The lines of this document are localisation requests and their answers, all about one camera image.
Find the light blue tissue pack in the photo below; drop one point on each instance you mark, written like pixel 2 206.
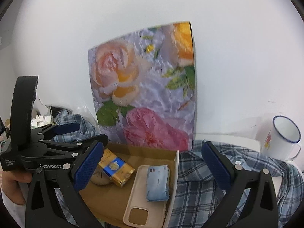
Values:
pixel 156 185

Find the white cardboard box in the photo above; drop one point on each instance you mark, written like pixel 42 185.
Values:
pixel 114 201

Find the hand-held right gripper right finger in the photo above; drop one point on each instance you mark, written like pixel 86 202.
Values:
pixel 217 166

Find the person's left forearm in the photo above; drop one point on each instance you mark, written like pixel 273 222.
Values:
pixel 11 211

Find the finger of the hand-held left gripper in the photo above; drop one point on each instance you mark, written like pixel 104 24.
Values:
pixel 90 139
pixel 66 128

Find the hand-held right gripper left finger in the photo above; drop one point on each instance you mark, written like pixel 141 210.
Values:
pixel 89 163

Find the floral printed panel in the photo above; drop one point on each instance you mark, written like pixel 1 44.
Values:
pixel 142 87

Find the small white carton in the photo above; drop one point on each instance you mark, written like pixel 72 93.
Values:
pixel 40 119

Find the beige round slotted disc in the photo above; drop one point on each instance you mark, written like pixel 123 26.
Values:
pixel 99 179

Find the beige phone case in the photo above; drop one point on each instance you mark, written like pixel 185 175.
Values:
pixel 135 204

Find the clear plastic bag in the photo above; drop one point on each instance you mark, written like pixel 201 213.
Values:
pixel 84 109

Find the blue plaid shirt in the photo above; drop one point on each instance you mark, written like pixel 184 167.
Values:
pixel 197 194

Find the yellow packet with blue label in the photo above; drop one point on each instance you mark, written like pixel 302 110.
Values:
pixel 116 168

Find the person's left hand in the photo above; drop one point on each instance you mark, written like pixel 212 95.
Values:
pixel 14 182

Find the white enamel mug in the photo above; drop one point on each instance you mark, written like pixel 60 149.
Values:
pixel 275 144

